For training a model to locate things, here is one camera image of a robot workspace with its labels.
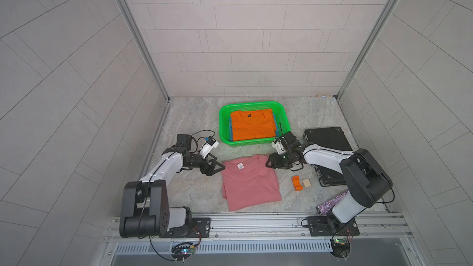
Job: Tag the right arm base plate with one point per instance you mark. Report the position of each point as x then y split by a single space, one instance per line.
321 226

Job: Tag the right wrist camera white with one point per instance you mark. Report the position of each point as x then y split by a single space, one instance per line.
278 146

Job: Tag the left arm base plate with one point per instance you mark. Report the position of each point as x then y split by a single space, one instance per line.
197 227

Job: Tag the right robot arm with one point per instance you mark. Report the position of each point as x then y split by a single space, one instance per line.
366 180

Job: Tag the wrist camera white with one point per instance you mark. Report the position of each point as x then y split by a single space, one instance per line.
278 146
210 143

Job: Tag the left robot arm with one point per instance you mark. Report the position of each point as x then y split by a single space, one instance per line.
145 209

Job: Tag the right circuit board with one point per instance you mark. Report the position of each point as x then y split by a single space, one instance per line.
341 248

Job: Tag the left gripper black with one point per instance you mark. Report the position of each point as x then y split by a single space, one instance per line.
206 162

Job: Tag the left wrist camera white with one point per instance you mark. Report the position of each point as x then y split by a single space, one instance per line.
210 143

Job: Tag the blue t-shirt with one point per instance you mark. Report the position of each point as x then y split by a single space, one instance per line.
230 130

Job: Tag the orange t-shirt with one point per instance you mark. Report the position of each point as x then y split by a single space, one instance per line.
254 124

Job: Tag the orange plastic block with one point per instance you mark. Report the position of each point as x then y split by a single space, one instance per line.
297 183

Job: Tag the left circuit board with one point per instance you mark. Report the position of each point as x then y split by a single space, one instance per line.
182 251

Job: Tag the black case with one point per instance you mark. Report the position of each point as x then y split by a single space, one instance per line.
332 138

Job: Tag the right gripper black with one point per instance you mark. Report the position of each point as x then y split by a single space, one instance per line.
273 160

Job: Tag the circuit board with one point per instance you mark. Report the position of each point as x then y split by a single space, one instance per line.
182 251
341 248

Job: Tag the aluminium rail frame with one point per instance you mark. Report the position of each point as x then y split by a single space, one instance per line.
287 226

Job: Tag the small beige wooden block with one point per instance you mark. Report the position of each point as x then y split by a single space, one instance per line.
307 183

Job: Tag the pink t-shirt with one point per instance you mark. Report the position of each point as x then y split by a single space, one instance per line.
247 181

